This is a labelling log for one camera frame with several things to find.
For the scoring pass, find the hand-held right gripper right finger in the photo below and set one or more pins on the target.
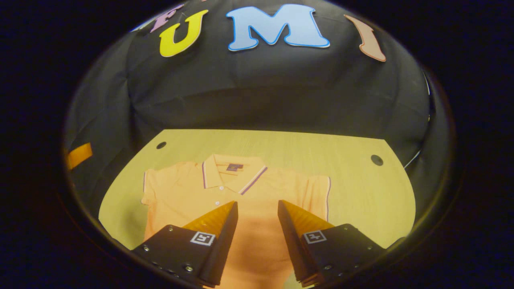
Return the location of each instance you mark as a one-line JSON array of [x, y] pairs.
[[295, 249]]

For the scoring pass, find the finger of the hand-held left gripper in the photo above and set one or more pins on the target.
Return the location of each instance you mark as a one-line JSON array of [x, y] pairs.
[[79, 155]]

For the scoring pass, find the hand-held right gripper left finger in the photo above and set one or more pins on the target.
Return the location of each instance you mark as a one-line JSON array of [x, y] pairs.
[[219, 249]]

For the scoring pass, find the orange polo T-shirt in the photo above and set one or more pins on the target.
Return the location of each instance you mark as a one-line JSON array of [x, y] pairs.
[[180, 192]]

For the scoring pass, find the black table grommet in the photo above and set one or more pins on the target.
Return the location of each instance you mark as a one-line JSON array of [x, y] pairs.
[[161, 145], [376, 159]]

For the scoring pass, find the black backdrop cloth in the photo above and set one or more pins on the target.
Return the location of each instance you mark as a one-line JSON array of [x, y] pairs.
[[281, 88]]

